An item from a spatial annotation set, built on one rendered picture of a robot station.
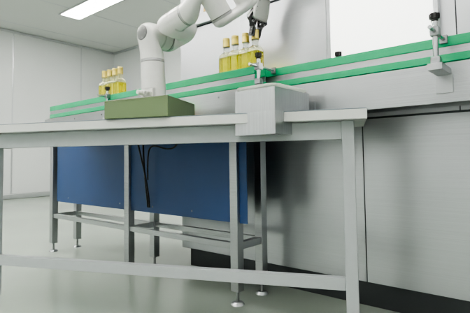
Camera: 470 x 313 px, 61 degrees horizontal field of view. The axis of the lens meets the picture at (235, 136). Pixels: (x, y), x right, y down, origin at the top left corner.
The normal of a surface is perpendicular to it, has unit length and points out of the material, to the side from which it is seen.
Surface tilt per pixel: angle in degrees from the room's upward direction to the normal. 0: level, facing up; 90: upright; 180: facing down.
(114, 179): 90
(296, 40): 90
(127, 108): 90
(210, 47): 90
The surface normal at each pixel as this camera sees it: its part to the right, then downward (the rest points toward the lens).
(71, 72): 0.77, -0.04
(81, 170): -0.65, -0.04
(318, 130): -0.28, -0.05
